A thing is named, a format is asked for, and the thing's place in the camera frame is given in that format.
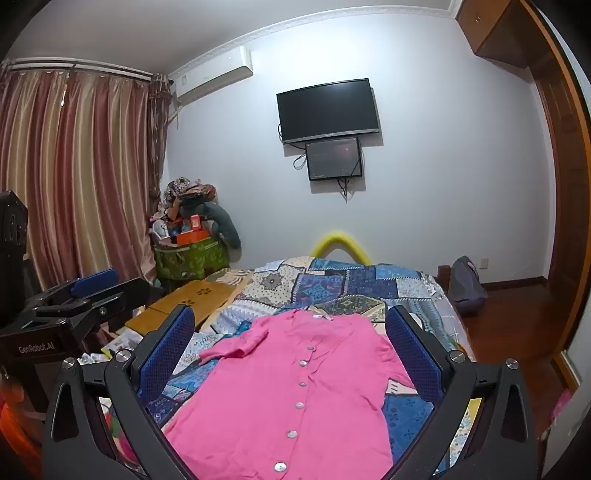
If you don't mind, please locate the small black wall monitor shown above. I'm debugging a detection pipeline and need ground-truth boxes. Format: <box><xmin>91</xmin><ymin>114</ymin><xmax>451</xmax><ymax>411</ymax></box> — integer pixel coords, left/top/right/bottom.
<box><xmin>305</xmin><ymin>137</ymin><xmax>363</xmax><ymax>182</ymax></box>

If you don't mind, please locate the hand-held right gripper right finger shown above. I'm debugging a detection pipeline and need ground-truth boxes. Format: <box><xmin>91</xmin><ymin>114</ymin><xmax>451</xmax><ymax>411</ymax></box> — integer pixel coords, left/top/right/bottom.
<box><xmin>385</xmin><ymin>305</ymin><xmax>541</xmax><ymax>480</ymax></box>

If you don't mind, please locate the orange box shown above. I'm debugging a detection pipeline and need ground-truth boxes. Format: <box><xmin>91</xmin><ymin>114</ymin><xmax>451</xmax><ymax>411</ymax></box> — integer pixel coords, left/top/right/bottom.
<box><xmin>176</xmin><ymin>229</ymin><xmax>211</xmax><ymax>247</ymax></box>

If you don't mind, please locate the patchwork printed blanket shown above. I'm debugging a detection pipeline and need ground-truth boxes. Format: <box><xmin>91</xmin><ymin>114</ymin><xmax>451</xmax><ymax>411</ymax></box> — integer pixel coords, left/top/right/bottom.
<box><xmin>99</xmin><ymin>256</ymin><xmax>483</xmax><ymax>476</ymax></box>

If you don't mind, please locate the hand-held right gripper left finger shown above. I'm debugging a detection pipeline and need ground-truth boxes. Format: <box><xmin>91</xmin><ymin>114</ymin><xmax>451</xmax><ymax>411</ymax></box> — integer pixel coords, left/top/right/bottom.
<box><xmin>41</xmin><ymin>304</ymin><xmax>197</xmax><ymax>480</ymax></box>

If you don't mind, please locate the grey backpack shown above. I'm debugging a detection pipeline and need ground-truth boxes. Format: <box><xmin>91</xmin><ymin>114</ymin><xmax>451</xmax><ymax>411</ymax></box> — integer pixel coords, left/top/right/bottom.
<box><xmin>447</xmin><ymin>255</ymin><xmax>489</xmax><ymax>317</ymax></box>

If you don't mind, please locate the white air conditioner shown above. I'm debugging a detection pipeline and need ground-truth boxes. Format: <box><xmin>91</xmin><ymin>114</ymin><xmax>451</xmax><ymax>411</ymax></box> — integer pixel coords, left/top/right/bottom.
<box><xmin>168</xmin><ymin>46</ymin><xmax>254</xmax><ymax>106</ymax></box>

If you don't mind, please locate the yellow foam tube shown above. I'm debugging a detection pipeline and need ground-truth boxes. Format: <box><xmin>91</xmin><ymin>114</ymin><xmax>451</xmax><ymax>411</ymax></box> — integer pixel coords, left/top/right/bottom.
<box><xmin>311</xmin><ymin>232</ymin><xmax>370</xmax><ymax>265</ymax></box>

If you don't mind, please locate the wooden door frame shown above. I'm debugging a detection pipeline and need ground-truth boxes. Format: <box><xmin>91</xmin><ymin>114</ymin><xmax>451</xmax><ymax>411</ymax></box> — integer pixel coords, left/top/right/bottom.
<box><xmin>517</xmin><ymin>0</ymin><xmax>591</xmax><ymax>386</ymax></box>

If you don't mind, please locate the wooden wall cabinet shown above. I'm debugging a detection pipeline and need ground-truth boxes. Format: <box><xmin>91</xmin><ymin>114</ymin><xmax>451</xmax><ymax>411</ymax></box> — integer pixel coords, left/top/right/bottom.
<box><xmin>455</xmin><ymin>0</ymin><xmax>542</xmax><ymax>70</ymax></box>

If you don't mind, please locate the curtain rail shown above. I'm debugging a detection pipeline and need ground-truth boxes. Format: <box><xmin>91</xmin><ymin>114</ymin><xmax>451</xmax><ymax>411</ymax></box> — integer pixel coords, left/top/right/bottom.
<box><xmin>0</xmin><ymin>56</ymin><xmax>154</xmax><ymax>83</ymax></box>

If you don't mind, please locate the yellow paw print mat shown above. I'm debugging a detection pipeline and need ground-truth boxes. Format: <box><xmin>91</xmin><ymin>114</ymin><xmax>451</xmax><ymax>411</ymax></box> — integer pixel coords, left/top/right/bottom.
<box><xmin>124</xmin><ymin>278</ymin><xmax>238</xmax><ymax>337</ymax></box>

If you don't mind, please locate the striped pink curtain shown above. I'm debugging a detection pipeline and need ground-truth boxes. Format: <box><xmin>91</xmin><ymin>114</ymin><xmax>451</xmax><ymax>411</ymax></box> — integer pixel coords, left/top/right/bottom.
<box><xmin>0</xmin><ymin>62</ymin><xmax>172</xmax><ymax>296</ymax></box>

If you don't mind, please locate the pink button shirt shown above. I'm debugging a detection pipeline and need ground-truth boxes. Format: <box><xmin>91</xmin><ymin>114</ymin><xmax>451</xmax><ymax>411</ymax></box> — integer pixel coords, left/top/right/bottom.
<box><xmin>163</xmin><ymin>309</ymin><xmax>419</xmax><ymax>480</ymax></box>

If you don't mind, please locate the pile of patterned clothes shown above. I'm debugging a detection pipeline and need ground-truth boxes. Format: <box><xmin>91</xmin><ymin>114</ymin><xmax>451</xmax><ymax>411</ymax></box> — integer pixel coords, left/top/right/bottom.
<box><xmin>159</xmin><ymin>178</ymin><xmax>218</xmax><ymax>217</ymax></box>

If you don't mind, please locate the green storage bag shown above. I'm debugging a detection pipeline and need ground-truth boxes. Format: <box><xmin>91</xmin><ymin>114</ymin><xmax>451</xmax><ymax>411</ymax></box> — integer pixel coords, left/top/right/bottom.
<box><xmin>154</xmin><ymin>237</ymin><xmax>232</xmax><ymax>282</ymax></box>

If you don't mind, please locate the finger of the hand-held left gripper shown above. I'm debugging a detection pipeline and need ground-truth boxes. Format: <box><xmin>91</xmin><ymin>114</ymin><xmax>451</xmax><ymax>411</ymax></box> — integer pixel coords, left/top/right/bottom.
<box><xmin>28</xmin><ymin>269</ymin><xmax>120</xmax><ymax>309</ymax></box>
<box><xmin>34</xmin><ymin>277</ymin><xmax>161</xmax><ymax>320</ymax></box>

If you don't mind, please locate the large black wall television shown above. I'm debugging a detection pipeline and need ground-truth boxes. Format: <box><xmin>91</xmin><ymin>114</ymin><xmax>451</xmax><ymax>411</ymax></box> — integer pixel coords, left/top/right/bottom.
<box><xmin>276</xmin><ymin>78</ymin><xmax>382</xmax><ymax>145</ymax></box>

